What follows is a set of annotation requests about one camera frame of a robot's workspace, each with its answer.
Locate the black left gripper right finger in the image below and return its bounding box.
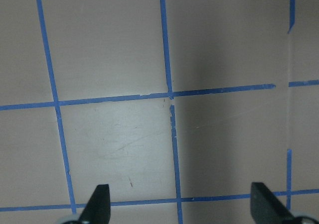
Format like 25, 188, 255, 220
250, 182, 299, 224

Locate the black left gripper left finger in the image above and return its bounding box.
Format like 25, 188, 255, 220
77, 184, 111, 224

